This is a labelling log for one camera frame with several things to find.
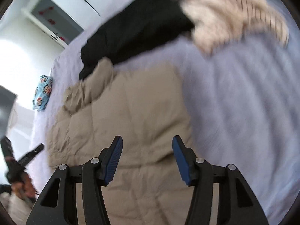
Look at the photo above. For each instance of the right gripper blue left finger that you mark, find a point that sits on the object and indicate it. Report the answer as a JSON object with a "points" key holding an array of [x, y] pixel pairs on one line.
{"points": [[110, 160]]}

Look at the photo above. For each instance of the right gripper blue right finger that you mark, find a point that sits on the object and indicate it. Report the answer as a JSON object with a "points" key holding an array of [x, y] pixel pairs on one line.
{"points": [[185, 159]]}

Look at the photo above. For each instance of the beige puffer jacket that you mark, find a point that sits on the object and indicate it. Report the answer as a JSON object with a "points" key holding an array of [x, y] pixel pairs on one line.
{"points": [[144, 107]]}

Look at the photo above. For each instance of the person's left hand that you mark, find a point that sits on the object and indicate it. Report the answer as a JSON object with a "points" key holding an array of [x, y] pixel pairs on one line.
{"points": [[26, 185]]}

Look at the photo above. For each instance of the blue monkey print pillow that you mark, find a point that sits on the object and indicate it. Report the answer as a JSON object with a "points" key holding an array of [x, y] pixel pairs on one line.
{"points": [[42, 93]]}

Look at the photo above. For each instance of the black folded garment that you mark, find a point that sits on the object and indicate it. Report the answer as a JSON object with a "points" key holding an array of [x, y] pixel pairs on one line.
{"points": [[143, 25]]}

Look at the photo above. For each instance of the grey door with red decorations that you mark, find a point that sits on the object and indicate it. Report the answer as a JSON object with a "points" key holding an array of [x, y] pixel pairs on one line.
{"points": [[53, 21]]}

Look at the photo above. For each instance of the cream striped garment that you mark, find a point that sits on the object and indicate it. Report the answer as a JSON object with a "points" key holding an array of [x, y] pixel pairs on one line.
{"points": [[218, 22]]}

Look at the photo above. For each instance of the dark wall monitor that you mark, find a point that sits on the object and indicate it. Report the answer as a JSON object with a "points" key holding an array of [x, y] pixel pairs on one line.
{"points": [[7, 100]]}

